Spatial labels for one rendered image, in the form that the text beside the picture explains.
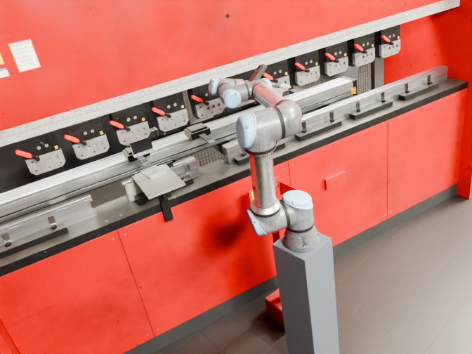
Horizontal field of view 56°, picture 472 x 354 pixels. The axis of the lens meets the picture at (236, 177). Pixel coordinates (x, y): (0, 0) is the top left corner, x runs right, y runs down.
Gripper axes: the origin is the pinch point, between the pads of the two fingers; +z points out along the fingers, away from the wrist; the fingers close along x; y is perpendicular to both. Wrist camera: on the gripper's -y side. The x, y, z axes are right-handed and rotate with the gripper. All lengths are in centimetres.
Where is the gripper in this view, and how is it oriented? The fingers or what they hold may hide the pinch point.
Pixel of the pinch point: (284, 85)
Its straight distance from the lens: 207.5
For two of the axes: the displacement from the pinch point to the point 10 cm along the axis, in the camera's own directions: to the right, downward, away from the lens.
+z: 9.4, -0.2, 3.4
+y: -0.4, 9.8, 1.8
